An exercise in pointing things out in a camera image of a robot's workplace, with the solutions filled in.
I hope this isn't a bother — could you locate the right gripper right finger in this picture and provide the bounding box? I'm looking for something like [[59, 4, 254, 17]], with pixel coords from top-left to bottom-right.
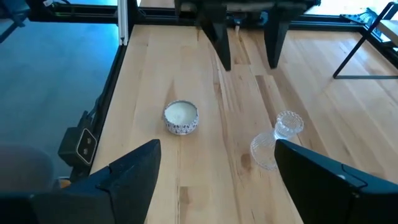
[[274, 139, 398, 224]]

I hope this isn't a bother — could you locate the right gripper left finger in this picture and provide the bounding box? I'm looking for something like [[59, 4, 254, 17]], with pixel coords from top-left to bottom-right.
[[0, 139, 162, 224]]

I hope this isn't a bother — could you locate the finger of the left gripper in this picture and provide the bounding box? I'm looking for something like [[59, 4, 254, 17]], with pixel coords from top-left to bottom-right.
[[198, 9, 233, 72], [264, 7, 307, 69]]

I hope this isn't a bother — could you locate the clear ribbed glass candlestick holder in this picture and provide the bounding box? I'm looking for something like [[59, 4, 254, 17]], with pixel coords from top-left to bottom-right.
[[249, 110, 305, 171]]

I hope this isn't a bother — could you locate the white floral patterned candle tin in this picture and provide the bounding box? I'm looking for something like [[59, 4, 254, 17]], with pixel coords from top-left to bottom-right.
[[162, 99, 200, 136]]

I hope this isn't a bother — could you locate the grey rounded seat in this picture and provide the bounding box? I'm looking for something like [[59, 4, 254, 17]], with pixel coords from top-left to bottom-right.
[[0, 142, 55, 192]]

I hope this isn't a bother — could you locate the black metal table frame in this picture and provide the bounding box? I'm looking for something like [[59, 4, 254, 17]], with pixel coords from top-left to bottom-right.
[[0, 0, 398, 187]]

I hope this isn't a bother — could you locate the black table-level camera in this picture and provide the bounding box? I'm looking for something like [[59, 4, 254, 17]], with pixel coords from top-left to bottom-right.
[[57, 111, 98, 169]]

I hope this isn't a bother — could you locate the silver aluminium extrusion post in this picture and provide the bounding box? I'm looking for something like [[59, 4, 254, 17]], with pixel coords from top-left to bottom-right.
[[117, 0, 129, 46]]

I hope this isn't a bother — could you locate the wooden riser shelf black frame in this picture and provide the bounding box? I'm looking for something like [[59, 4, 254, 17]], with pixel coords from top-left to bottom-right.
[[332, 1, 398, 80]]

